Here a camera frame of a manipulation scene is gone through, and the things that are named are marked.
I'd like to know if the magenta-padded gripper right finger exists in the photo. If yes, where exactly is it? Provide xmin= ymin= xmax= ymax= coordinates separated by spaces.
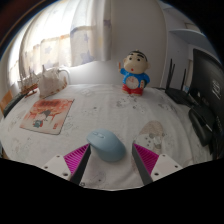
xmin=131 ymin=142 xmax=184 ymax=186

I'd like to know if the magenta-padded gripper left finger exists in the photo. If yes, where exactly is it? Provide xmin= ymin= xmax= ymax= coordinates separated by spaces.
xmin=42 ymin=143 xmax=92 ymax=186

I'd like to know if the light blue computer mouse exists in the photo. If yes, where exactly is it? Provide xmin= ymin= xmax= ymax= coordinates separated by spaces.
xmin=86 ymin=128 xmax=127 ymax=163

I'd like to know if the red printed mouse pad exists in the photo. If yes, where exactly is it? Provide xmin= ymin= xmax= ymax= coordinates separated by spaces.
xmin=19 ymin=97 xmax=75 ymax=136

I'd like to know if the white printed tablecloth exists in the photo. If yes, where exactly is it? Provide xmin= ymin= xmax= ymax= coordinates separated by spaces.
xmin=0 ymin=83 xmax=214 ymax=191

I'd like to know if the black desktop device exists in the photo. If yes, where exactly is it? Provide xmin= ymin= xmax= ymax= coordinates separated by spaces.
xmin=187 ymin=104 xmax=218 ymax=148

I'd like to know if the black router with antennas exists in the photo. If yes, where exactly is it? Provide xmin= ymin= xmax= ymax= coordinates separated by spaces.
xmin=164 ymin=58 xmax=198 ymax=108

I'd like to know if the large white conch shell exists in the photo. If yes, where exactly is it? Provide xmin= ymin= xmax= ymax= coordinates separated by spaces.
xmin=37 ymin=64 xmax=69 ymax=99

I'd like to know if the cartoon boy figurine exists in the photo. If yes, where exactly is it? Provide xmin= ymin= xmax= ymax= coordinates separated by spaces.
xmin=119 ymin=49 xmax=152 ymax=97

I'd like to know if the white star-print curtain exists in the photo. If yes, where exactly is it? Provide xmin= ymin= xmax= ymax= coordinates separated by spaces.
xmin=6 ymin=0 xmax=113 ymax=88

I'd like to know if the white wall shelf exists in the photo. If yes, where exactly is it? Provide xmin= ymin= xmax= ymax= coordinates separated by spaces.
xmin=168 ymin=28 xmax=208 ymax=45

